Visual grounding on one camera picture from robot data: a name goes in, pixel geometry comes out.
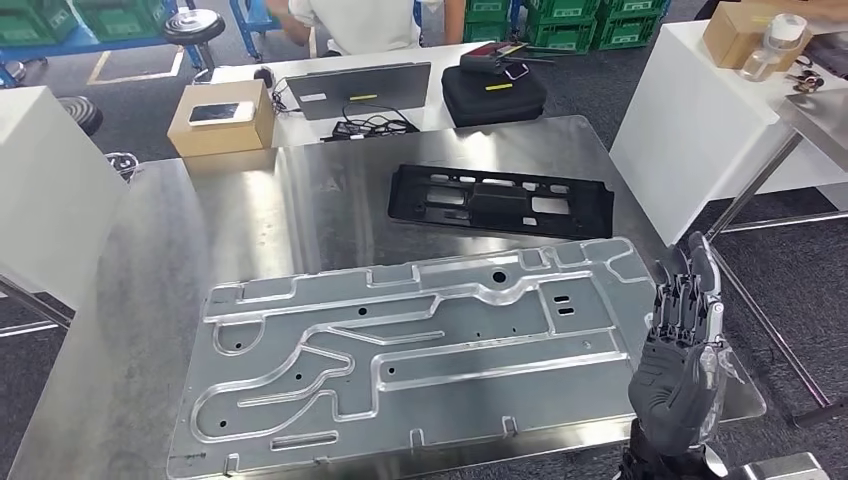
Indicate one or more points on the steel table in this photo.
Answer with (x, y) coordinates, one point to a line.
(821, 119)
(36, 308)

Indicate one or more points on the white desk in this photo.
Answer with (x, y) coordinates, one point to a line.
(437, 56)

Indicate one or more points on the black remote controller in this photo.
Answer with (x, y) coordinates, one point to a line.
(484, 63)

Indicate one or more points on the black computer mouse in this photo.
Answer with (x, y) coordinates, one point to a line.
(264, 76)

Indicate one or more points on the black flat device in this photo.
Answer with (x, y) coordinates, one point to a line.
(218, 112)

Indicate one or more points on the black round stool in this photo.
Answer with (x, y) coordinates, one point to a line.
(194, 26)
(83, 112)

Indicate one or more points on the steel workbench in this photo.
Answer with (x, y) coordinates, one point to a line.
(199, 232)

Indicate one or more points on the white cabinet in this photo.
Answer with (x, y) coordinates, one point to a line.
(682, 126)
(46, 192)

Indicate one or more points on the green plastic crate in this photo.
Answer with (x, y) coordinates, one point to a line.
(632, 6)
(563, 10)
(33, 23)
(489, 8)
(560, 38)
(122, 20)
(487, 32)
(623, 33)

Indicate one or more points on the stamped sheet metal panel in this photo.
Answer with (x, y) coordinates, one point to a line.
(464, 391)

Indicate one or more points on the person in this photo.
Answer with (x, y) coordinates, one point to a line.
(703, 6)
(371, 26)

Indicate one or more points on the clear plastic film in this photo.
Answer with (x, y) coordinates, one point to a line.
(719, 378)

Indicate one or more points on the cardboard box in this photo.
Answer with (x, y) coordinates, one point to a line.
(218, 140)
(725, 40)

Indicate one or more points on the black board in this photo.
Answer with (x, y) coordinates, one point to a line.
(384, 83)

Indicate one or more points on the clear plastic cup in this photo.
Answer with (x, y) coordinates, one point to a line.
(768, 50)

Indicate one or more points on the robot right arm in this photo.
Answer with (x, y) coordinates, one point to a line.
(662, 467)

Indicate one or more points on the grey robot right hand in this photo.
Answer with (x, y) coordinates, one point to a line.
(669, 397)

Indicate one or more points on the bunch of keys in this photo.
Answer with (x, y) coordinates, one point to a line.
(805, 81)

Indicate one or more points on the black zip case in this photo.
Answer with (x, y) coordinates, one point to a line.
(493, 102)

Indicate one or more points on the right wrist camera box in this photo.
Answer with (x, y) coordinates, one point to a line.
(782, 469)

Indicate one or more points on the black plastic panel part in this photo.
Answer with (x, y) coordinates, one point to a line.
(411, 205)

